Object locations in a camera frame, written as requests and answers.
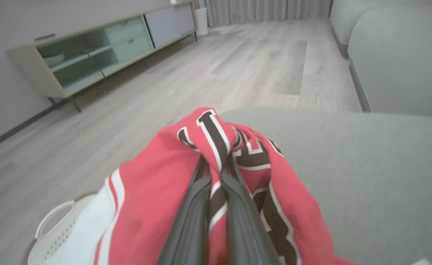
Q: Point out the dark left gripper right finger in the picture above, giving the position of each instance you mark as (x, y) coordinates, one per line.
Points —
(243, 228)

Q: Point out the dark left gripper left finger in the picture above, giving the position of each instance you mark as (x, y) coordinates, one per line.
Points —
(192, 221)

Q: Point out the red basketball jersey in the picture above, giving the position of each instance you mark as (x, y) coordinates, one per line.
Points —
(153, 206)

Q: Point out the white perforated laundry basket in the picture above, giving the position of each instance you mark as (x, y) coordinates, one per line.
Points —
(54, 247)

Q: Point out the beige low tv cabinet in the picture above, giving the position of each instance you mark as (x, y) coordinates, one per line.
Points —
(135, 36)

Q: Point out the white cylindrical bin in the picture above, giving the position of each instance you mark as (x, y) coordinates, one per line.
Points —
(202, 21)

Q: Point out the pale bowl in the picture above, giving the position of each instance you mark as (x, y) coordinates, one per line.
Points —
(54, 59)

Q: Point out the grey pleated curtain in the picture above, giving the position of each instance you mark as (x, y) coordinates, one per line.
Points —
(267, 11)

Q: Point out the grey fabric sofa section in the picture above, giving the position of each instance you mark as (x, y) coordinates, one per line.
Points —
(348, 18)
(403, 62)

